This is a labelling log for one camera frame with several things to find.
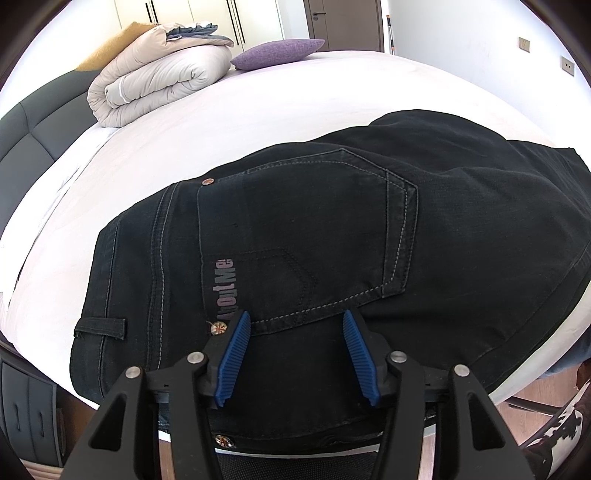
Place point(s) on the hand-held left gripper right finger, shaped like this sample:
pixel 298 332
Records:
pixel 360 357

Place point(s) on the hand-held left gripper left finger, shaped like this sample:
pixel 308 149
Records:
pixel 233 355

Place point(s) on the black denim pants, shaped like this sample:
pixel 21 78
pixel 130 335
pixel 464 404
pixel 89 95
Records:
pixel 323 230

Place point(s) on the grey nightstand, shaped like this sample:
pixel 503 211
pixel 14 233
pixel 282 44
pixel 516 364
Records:
pixel 27 410

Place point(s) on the black and white patterned cloth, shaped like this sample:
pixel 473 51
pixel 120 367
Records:
pixel 561 429

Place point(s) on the white bed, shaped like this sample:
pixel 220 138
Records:
pixel 194 134

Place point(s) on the folded beige duvet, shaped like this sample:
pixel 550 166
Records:
pixel 157 81

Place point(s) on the purple pillow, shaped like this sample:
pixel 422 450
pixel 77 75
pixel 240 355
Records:
pixel 277 53

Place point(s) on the grey padded headboard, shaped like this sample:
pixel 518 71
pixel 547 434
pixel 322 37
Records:
pixel 32 124

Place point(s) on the folded grey cloth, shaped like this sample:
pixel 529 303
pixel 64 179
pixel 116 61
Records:
pixel 198 33

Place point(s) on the striped stick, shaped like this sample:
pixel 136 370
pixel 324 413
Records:
pixel 390 34

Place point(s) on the yellow blanket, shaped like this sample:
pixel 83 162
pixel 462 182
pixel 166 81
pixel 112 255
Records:
pixel 111 46

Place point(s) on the brown door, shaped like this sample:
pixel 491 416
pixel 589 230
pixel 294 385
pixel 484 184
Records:
pixel 344 23

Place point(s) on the white wardrobe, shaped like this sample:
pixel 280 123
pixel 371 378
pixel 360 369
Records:
pixel 194 16

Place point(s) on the wall socket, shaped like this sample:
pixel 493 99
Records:
pixel 524 44
pixel 567 65

